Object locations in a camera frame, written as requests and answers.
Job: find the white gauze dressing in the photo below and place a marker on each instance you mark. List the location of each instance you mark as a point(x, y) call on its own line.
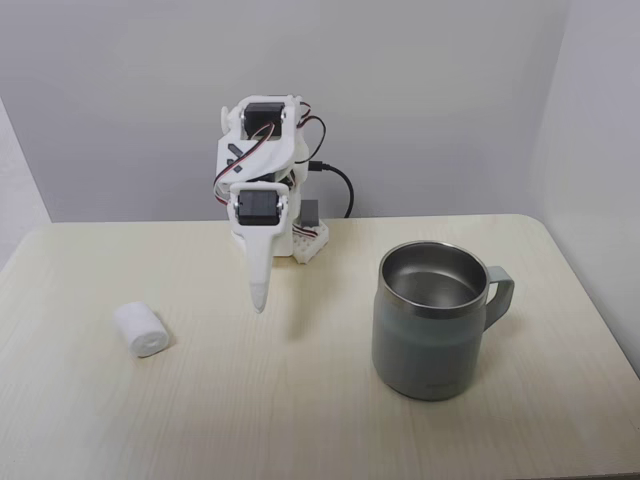
point(142, 330)

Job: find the grey steel mug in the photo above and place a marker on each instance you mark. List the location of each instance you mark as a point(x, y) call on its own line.
point(425, 350)

